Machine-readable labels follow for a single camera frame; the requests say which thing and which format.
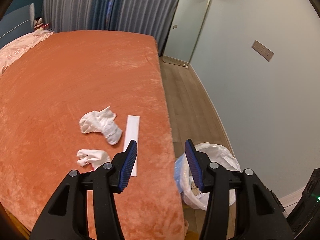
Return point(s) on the white cloth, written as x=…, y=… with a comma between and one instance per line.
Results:
x=100, y=126

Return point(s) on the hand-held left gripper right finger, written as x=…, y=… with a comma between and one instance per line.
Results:
x=193, y=165

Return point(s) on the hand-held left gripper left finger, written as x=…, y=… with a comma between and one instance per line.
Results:
x=128, y=165

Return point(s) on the red and white doll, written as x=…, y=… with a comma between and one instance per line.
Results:
x=40, y=24

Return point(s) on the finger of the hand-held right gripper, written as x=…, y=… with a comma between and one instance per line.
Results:
x=278, y=202

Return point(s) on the brown wall switch plate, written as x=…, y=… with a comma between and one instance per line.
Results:
x=262, y=50

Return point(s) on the orange plush blanket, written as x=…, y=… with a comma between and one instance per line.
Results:
x=75, y=67

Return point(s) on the blue padded headboard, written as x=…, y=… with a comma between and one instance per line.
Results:
x=15, y=22

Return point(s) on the grey curtain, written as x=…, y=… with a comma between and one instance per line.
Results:
x=145, y=5
x=75, y=5

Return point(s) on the blue plastic bag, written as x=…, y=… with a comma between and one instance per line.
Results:
x=180, y=170

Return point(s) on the long white box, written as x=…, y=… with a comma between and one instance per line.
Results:
x=132, y=130

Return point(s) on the gold framed standing mirror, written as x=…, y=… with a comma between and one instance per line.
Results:
x=185, y=27

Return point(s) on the white paper towel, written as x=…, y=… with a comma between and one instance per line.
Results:
x=92, y=156

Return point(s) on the pink floral quilt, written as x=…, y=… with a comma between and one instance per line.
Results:
x=15, y=52

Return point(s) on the white lined trash bin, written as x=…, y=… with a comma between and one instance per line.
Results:
x=225, y=155

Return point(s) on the grey headboard side panel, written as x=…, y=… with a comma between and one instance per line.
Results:
x=32, y=15

